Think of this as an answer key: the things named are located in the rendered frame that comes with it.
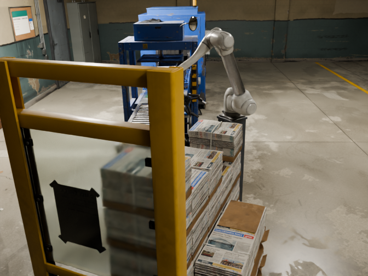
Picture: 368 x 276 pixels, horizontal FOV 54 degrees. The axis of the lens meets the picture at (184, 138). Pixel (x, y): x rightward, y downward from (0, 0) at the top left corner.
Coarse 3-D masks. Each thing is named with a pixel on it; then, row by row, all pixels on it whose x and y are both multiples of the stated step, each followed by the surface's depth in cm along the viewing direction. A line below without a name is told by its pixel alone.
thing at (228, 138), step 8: (224, 128) 289; (232, 128) 288; (240, 128) 293; (216, 136) 279; (224, 136) 277; (232, 136) 275; (240, 136) 293; (216, 144) 282; (224, 144) 279; (232, 144) 277; (240, 144) 298; (224, 152) 283; (232, 152) 280
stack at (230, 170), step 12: (228, 168) 274; (228, 180) 270; (216, 192) 243; (228, 192) 277; (216, 204) 245; (204, 216) 223; (192, 228) 205; (204, 228) 227; (192, 240) 207; (204, 240) 231; (192, 252) 210; (192, 264) 214
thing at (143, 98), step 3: (144, 90) 518; (186, 90) 514; (141, 93) 504; (144, 93) 503; (186, 93) 500; (141, 96) 488; (144, 96) 486; (147, 96) 484; (138, 99) 475; (141, 99) 474; (144, 99) 472; (147, 99) 472; (135, 102) 460; (138, 102) 460; (141, 102) 458; (144, 102) 457; (147, 102) 457; (135, 105) 457
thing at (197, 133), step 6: (198, 120) 307; (204, 120) 306; (210, 120) 306; (192, 126) 294; (198, 126) 294; (204, 126) 293; (210, 126) 293; (192, 132) 286; (198, 132) 284; (204, 132) 282; (192, 138) 288; (198, 138) 286; (204, 138) 283; (192, 144) 291; (198, 144) 288; (204, 144) 286
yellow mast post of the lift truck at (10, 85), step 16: (0, 64) 130; (0, 80) 133; (16, 80) 141; (0, 96) 136; (16, 96) 144; (0, 112) 139; (16, 112) 137; (16, 128) 139; (16, 144) 142; (16, 160) 145; (16, 176) 149; (16, 192) 152; (32, 192) 152; (32, 208) 152; (32, 224) 156; (32, 240) 160; (32, 256) 164; (48, 272) 167
